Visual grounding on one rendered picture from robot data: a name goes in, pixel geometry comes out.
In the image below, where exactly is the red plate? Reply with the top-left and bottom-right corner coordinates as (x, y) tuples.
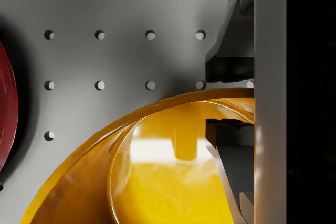
(0, 40), (19, 173)

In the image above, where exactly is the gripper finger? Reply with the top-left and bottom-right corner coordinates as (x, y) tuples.
(205, 0), (255, 83)
(205, 118), (255, 224)

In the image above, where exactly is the yellow bowl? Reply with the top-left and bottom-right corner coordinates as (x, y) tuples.
(19, 87), (256, 224)

